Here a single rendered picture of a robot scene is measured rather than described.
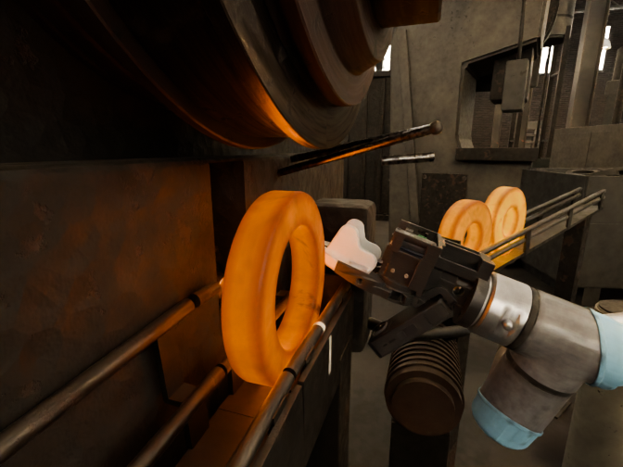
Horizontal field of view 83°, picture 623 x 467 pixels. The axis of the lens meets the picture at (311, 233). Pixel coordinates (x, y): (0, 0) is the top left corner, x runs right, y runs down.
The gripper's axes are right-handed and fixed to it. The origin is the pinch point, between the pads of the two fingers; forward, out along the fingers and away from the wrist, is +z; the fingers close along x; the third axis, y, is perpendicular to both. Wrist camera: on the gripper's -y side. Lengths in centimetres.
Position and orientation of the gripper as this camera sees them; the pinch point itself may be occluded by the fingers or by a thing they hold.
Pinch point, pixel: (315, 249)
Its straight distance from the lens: 46.0
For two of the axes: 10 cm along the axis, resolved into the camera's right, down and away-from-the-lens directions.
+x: -3.2, 2.2, -9.2
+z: -9.0, -3.7, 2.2
